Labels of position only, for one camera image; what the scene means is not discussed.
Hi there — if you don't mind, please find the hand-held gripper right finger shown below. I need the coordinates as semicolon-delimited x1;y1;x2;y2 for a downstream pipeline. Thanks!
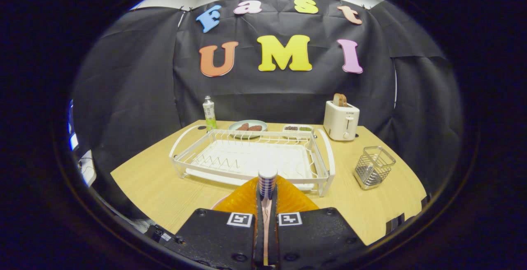
268;175;367;270

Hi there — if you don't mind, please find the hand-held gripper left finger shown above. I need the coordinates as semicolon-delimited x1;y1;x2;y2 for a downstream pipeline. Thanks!
175;175;268;270

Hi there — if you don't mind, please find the pink plate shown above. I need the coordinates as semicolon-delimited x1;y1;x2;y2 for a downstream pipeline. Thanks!
211;194;273;264

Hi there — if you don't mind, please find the blue checked handle spoon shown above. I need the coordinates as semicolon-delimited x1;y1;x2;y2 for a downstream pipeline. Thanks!
258;169;278;200

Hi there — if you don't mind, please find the white dish rack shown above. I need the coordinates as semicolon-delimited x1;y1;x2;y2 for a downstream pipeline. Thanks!
169;125;336;197

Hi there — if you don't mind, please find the metal wire basket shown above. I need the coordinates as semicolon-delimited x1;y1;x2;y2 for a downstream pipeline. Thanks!
353;146;396;191

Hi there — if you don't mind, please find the pale green plate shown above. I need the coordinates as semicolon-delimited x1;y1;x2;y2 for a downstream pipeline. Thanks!
228;120;268;139

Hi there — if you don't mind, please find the black box white label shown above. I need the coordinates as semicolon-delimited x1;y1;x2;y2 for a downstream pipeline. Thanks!
144;224;184;247

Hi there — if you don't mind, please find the white divided snack tray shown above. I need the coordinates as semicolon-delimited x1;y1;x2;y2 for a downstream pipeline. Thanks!
282;124;314;135

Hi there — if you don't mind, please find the white toaster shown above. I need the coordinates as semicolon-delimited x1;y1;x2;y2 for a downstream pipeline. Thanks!
323;100;360;141

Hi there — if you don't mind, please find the green liquid bottle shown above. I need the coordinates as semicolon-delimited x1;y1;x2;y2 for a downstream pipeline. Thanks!
203;96;217;130

